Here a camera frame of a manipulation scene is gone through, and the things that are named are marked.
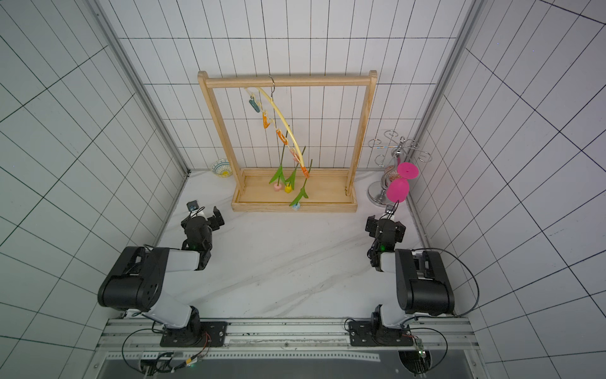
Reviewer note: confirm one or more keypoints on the patterned cup on stand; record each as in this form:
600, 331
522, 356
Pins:
392, 176

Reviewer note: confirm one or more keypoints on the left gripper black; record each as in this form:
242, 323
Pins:
213, 219

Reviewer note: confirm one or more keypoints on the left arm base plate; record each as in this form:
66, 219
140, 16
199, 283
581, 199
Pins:
209, 334

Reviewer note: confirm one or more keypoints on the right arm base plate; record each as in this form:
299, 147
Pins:
365, 334

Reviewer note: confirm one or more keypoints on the small patterned bowl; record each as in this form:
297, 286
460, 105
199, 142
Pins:
222, 168

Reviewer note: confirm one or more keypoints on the pink tulip flower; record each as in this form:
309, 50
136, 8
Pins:
278, 180

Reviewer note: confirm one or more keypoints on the magenta plastic wine glass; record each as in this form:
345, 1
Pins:
399, 188

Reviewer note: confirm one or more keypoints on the chrome glass holder stand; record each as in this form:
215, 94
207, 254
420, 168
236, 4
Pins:
392, 156

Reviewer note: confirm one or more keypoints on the yellow curved clothes hanger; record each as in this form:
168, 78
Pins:
285, 126

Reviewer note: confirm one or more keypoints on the wooden clothes rack frame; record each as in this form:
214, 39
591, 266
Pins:
307, 189

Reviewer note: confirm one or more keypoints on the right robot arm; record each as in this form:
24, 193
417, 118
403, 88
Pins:
421, 282

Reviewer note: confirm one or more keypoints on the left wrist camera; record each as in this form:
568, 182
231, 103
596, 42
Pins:
194, 207

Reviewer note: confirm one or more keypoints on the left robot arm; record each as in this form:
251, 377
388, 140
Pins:
136, 279

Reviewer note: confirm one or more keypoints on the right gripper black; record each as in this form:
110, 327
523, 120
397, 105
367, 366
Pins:
386, 225

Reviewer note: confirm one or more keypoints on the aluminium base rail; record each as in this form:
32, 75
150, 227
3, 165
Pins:
288, 348

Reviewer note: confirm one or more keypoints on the yellow tulip flower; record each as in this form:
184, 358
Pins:
290, 180

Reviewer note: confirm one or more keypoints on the pink clothespin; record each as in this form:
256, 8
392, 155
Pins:
295, 155

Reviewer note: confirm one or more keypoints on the teal clothespin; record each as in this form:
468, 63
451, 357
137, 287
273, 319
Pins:
254, 104

